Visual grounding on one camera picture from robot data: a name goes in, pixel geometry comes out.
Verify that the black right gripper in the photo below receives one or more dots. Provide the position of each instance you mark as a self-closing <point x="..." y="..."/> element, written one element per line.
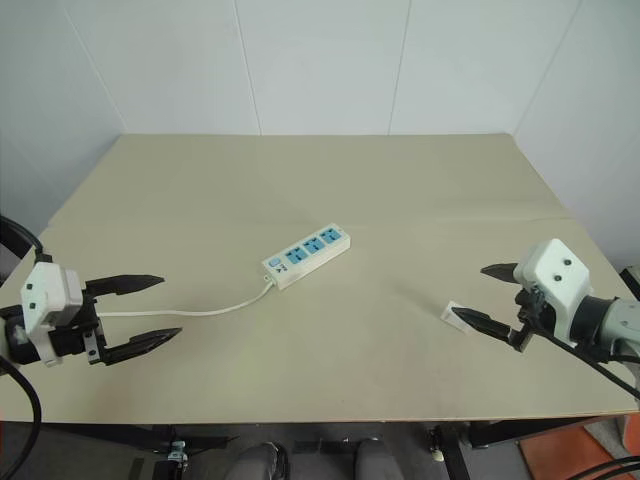
<point x="537" y="312"/>

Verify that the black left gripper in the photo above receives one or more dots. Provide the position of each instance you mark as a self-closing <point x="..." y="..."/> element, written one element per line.
<point x="70" y="340"/>

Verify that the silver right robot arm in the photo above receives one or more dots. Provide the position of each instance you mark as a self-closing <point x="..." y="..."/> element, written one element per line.
<point x="612" y="322"/>

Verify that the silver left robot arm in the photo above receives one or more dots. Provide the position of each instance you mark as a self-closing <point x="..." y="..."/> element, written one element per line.
<point x="15" y="342"/>

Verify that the white plug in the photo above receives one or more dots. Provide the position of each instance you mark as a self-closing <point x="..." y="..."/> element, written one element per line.
<point x="457" y="320"/>

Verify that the white power strip blue sockets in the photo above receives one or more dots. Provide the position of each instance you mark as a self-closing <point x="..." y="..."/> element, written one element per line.
<point x="310" y="252"/>

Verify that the silver metal clamp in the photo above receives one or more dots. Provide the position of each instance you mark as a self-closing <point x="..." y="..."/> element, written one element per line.
<point x="177" y="450"/>

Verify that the orange floor mat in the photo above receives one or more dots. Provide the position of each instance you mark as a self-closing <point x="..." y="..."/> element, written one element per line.
<point x="570" y="450"/>

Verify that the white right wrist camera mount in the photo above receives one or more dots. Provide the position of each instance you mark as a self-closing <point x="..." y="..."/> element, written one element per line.
<point x="555" y="272"/>

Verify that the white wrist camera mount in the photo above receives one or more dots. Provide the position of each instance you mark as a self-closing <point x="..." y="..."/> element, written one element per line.
<point x="555" y="272"/>
<point x="50" y="295"/>

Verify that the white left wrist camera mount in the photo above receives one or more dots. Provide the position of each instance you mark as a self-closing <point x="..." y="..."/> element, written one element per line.
<point x="50" y="295"/>

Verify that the black metal table frame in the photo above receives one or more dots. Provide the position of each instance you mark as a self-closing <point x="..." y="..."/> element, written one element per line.
<point x="455" y="450"/>

